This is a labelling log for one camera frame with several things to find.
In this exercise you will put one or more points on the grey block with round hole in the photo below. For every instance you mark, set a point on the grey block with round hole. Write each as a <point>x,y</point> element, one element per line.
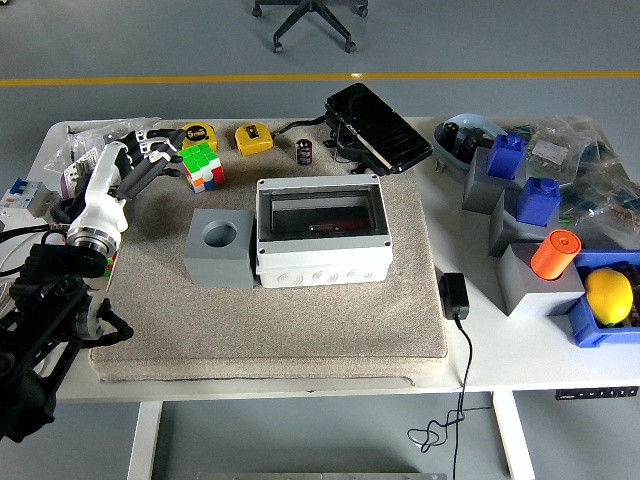
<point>220,270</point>

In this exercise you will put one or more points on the grey plastic junction box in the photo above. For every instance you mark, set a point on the grey plastic junction box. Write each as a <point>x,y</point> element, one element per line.
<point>325,270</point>

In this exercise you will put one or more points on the white labelled packet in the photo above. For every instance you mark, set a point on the white labelled packet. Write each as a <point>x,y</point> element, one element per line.
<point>84,161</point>

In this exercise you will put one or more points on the yellow round tape measure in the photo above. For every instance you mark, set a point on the yellow round tape measure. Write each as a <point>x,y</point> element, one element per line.
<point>201,134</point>

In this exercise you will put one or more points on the small metal pronged plug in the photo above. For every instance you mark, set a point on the small metal pronged plug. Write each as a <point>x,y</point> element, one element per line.
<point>440,167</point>

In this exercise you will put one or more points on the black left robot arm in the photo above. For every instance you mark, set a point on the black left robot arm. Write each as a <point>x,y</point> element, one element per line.
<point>45,300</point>

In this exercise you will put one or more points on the black office chair base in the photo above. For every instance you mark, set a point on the black office chair base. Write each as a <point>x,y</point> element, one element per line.
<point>310,15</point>

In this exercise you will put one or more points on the black flat hard case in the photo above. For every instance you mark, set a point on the black flat hard case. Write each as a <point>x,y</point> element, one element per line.
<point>380,125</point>

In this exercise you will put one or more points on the blue plastic bin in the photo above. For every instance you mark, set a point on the blue plastic bin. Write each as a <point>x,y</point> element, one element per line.
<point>585,330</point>

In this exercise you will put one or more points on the grey holder block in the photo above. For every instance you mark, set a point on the grey holder block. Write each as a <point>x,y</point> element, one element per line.
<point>525,287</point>
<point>510,230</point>
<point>480,192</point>

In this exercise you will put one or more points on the black power adapter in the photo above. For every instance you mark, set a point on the black power adapter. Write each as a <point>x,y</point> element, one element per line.
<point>452,295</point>

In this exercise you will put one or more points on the white table leg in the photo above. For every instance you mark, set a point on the white table leg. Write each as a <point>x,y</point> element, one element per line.
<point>515,440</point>
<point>145,440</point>

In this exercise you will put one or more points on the purple packet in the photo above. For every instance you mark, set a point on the purple packet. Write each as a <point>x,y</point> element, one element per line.
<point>67,186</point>

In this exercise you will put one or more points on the clear bag of grey parts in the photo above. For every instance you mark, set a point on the clear bag of grey parts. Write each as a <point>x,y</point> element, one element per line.
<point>550,147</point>

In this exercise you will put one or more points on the black cylinder component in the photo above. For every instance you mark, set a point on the black cylinder component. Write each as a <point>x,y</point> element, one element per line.
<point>450,131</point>

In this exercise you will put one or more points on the clear bag of dark parts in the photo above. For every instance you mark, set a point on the clear bag of dark parts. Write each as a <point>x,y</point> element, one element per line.
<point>605,190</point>

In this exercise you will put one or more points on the black desk control panel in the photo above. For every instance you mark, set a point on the black desk control panel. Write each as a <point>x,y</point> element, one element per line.
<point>595,393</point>

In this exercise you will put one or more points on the yellow square tape measure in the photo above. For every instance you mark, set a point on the yellow square tape measure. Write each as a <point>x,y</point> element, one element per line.
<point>252,140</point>

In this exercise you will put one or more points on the black folded cloth bundle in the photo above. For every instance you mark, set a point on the black folded cloth bundle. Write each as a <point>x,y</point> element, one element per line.
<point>62,210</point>

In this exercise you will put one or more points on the white circuit breaker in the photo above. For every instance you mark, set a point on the white circuit breaker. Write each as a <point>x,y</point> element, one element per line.
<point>25,200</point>

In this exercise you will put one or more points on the small black capacitor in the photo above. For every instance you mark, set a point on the small black capacitor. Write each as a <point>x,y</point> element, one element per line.
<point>303,151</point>

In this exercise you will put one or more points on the yellow lemon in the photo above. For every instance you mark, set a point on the yellow lemon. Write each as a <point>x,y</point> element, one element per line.
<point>607,297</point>

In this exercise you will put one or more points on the black boxy component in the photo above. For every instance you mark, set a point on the black boxy component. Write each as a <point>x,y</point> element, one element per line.
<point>472,142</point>

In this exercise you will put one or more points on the clear crumpled plastic bag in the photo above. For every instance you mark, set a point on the clear crumpled plastic bag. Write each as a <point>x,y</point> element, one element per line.
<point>95,127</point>

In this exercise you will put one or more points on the blue bottle-shaped block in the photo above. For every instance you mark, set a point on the blue bottle-shaped block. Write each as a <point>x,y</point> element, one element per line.
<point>537,202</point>
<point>505,160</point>

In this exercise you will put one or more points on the grey-brown fabric mat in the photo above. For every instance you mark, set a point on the grey-brown fabric mat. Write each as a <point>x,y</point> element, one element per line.
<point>300,325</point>

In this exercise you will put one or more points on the white power strip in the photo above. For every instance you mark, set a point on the white power strip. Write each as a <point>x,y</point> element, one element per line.
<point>12,250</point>

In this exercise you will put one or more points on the light blue bowl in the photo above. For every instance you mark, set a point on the light blue bowl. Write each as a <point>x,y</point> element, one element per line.
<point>472,120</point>

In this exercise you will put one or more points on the large colourful puzzle cube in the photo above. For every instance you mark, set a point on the large colourful puzzle cube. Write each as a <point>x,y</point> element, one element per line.
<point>200,160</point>

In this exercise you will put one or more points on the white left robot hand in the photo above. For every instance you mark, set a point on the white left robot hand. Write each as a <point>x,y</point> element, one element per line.
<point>102,200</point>

